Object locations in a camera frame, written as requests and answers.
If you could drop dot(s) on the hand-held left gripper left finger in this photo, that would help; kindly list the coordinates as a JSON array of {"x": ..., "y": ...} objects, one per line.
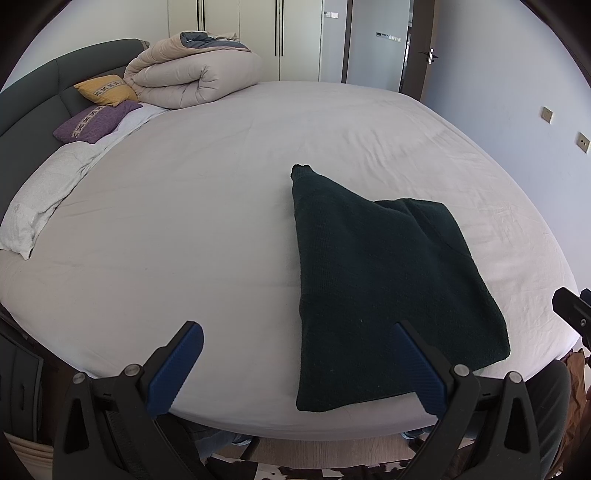
[{"x": 178, "y": 369}]

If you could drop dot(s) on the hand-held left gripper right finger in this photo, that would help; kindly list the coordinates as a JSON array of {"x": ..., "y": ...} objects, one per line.
[{"x": 425, "y": 369}]

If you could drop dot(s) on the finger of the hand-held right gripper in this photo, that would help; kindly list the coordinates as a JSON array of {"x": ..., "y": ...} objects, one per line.
[{"x": 572, "y": 307}]

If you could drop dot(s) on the dark green knit sweater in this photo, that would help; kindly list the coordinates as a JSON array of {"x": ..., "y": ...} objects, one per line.
[{"x": 383, "y": 286}]

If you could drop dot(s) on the brown garment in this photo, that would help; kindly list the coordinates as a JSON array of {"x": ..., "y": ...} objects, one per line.
[{"x": 579, "y": 401}]

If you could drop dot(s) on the person's dark grey trouser leg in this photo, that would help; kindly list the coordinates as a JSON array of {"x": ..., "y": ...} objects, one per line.
[{"x": 549, "y": 415}]

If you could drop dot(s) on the dark nightstand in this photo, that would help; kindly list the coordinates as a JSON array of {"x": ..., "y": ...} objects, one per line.
[{"x": 21, "y": 369}]

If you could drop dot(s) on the cowhide rug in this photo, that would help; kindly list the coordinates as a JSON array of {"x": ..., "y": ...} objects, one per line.
[{"x": 300, "y": 470}]

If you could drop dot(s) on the round bed with white sheet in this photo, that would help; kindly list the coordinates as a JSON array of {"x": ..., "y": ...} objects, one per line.
[{"x": 207, "y": 184}]

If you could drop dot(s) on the white pillow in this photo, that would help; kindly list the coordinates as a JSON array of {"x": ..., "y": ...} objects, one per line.
[{"x": 44, "y": 194}]

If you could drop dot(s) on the purple patterned pillow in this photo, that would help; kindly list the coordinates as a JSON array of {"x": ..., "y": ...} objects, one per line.
[{"x": 94, "y": 122}]

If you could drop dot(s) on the yellow patterned pillow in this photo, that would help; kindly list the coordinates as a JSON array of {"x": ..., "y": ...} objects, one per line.
[{"x": 108, "y": 90}]

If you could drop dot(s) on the dark grey padded headboard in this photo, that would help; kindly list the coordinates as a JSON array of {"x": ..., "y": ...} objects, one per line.
[{"x": 27, "y": 110}]

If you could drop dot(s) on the dark brown door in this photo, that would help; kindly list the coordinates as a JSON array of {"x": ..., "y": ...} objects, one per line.
[{"x": 418, "y": 50}]

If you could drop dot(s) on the folded beige duvet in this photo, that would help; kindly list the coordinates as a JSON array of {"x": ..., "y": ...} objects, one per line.
[{"x": 194, "y": 69}]

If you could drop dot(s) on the cream wardrobe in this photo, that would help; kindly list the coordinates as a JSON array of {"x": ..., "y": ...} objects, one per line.
[{"x": 249, "y": 37}]

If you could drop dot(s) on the small white wall switch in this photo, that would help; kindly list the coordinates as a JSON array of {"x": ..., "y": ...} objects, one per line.
[{"x": 332, "y": 14}]

